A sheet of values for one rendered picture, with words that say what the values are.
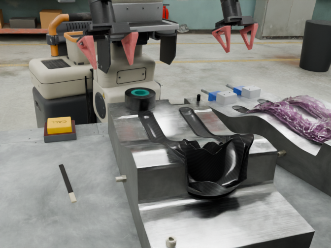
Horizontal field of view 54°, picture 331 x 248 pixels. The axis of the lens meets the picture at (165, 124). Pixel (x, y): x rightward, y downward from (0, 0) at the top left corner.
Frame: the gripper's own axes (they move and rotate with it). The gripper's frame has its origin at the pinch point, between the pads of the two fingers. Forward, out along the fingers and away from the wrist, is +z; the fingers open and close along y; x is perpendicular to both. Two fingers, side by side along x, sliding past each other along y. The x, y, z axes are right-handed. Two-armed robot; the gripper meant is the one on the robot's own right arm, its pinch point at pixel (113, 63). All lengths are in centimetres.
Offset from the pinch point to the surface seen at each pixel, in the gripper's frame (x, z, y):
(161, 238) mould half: -32.6, 31.9, -12.6
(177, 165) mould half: -29.8, 22.8, -5.7
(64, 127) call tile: 10.0, 13.1, -12.7
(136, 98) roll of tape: -3.0, 9.6, 2.9
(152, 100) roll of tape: -3.0, 11.0, 7.2
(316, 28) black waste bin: 179, -42, 364
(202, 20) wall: 416, -130, 380
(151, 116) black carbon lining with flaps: -4.4, 14.7, 5.1
